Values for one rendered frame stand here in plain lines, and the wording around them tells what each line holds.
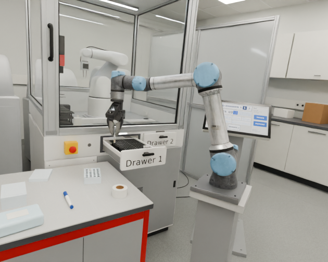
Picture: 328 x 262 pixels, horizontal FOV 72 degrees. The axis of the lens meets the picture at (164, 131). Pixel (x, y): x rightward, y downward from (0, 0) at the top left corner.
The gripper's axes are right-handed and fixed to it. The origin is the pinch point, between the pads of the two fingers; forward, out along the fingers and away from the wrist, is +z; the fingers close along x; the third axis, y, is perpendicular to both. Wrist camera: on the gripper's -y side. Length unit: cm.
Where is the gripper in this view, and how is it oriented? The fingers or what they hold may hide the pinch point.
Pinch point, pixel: (114, 134)
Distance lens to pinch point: 132.4
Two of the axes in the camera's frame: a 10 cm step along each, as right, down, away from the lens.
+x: -9.9, -1.1, 1.1
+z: -0.8, 9.7, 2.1
